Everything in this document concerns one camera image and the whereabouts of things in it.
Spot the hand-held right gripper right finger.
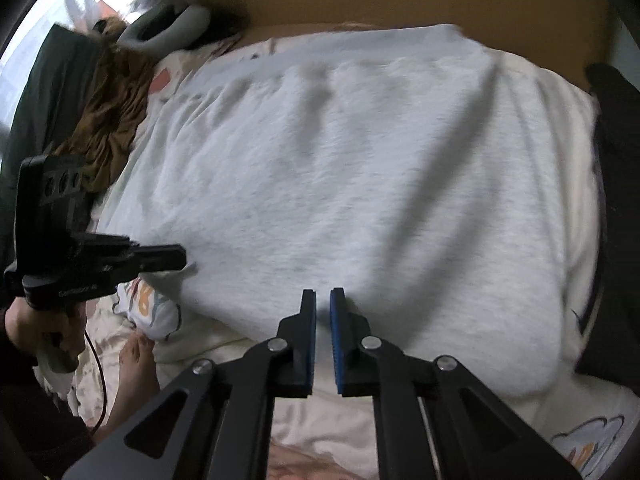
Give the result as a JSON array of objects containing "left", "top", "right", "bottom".
[{"left": 329, "top": 287, "right": 581, "bottom": 480}]

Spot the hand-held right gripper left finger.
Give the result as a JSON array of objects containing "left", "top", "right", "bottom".
[{"left": 62, "top": 289, "right": 318, "bottom": 480}]

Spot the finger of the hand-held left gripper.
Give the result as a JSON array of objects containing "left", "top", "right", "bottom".
[{"left": 132, "top": 244, "right": 188, "bottom": 275}]

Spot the light grey sweatshirt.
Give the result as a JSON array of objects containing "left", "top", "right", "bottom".
[{"left": 97, "top": 22, "right": 596, "bottom": 403}]

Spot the person's left hand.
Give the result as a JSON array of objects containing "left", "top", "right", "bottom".
[{"left": 2, "top": 297, "right": 87, "bottom": 366}]

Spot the cream bear print bed sheet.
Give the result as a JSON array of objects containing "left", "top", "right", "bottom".
[{"left": 70, "top": 25, "right": 640, "bottom": 480}]

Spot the person's bare foot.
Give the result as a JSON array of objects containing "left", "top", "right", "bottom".
[{"left": 102, "top": 334, "right": 162, "bottom": 433}]

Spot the brown garment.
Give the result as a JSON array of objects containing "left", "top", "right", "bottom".
[{"left": 52, "top": 17, "right": 158, "bottom": 193}]

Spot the dark grey pillow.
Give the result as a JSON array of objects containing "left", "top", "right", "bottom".
[{"left": 0, "top": 22, "right": 101, "bottom": 271}]

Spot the person's leg in black pants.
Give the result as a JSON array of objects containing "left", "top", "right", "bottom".
[{"left": 0, "top": 360, "right": 108, "bottom": 480}]

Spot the grey neck pillow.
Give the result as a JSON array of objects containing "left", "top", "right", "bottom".
[{"left": 116, "top": 2, "right": 211, "bottom": 53}]

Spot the folded black garment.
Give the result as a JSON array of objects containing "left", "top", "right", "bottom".
[{"left": 575, "top": 62, "right": 640, "bottom": 391}]

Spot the flattened cardboard sheet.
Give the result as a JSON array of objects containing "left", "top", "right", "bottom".
[{"left": 190, "top": 0, "right": 616, "bottom": 91}]

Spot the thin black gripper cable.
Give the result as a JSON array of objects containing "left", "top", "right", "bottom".
[{"left": 80, "top": 327, "right": 107, "bottom": 436}]

